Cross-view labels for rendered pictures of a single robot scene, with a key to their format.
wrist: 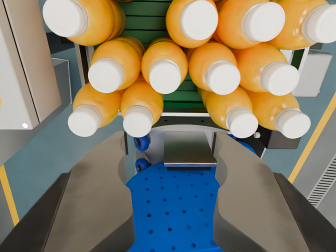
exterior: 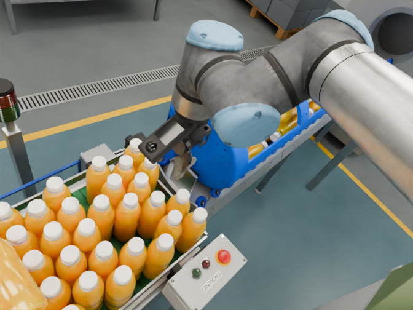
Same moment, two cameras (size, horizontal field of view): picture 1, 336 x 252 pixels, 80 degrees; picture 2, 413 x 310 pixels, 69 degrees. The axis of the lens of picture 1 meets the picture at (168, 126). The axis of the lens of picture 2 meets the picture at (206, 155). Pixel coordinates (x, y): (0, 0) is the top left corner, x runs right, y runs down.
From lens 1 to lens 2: 63 cm
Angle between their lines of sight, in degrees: 19
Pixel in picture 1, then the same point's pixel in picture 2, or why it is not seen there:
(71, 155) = (308, 291)
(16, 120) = (223, 240)
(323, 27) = (102, 162)
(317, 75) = (94, 152)
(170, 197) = (208, 163)
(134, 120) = (182, 196)
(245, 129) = not seen: hidden behind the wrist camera
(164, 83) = (159, 195)
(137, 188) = (220, 180)
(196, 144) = not seen: hidden behind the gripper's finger
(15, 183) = not seen: outside the picture
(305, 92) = (107, 150)
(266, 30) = (116, 178)
